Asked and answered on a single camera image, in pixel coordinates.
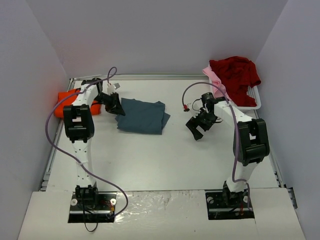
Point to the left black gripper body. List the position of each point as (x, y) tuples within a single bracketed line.
[(111, 102)]

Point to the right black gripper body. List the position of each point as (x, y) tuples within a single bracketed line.
[(200, 121)]

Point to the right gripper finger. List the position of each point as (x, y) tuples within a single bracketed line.
[(192, 125), (203, 127)]

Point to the orange t shirt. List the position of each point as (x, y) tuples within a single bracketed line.
[(95, 108)]

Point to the blue-grey t shirt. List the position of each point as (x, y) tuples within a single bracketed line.
[(142, 117)]

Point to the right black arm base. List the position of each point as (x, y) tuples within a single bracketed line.
[(218, 209)]

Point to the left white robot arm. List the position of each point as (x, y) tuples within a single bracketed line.
[(79, 128)]

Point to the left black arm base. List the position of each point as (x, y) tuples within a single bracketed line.
[(102, 211)]

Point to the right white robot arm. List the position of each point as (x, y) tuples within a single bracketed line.
[(250, 141)]

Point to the pink t shirt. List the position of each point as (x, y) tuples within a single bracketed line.
[(215, 80)]

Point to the dark red t shirt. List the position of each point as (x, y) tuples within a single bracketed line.
[(235, 68)]

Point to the white plastic laundry basket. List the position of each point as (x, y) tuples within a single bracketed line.
[(236, 91)]

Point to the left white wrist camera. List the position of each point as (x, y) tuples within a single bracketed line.
[(112, 88)]

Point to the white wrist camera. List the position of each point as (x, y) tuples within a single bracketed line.
[(195, 110), (112, 88)]

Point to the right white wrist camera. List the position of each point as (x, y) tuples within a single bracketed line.
[(195, 110)]

